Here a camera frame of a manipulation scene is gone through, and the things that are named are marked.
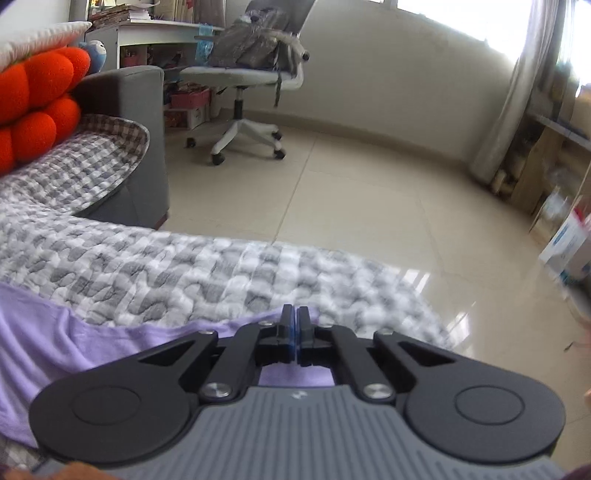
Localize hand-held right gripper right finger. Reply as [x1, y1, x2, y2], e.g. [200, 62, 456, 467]
[298, 307, 455, 400]

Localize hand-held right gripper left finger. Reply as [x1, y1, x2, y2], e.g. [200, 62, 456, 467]
[139, 305, 296, 400]

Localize purple pants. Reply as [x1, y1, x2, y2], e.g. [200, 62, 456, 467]
[0, 281, 334, 448]

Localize grey checked blanket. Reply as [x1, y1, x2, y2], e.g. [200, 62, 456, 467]
[0, 113, 455, 472]

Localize dark grey sofa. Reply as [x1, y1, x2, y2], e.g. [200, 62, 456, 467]
[71, 65, 171, 229]

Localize red storage box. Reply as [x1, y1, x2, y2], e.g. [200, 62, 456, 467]
[170, 88, 213, 110]

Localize white office chair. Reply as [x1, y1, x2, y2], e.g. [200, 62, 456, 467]
[180, 0, 319, 166]

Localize white and blue box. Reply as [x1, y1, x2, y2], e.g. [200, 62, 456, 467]
[538, 208, 591, 283]

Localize grey camouflage backpack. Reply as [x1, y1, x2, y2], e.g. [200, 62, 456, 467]
[210, 9, 293, 70]

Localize wooden shelf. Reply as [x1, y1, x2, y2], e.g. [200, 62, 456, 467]
[508, 69, 591, 241]

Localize grey curtain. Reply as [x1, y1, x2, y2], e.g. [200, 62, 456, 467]
[470, 0, 570, 186]

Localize white desk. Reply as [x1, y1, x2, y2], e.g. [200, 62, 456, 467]
[85, 21, 227, 134]

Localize blue plush toy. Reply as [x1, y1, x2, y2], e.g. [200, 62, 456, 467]
[78, 39, 108, 75]

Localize window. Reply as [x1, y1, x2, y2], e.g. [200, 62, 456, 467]
[383, 0, 591, 88]

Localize pile of books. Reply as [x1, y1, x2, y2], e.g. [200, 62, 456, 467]
[88, 0, 162, 29]

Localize white printed pillow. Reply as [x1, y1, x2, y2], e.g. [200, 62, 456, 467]
[0, 21, 93, 70]

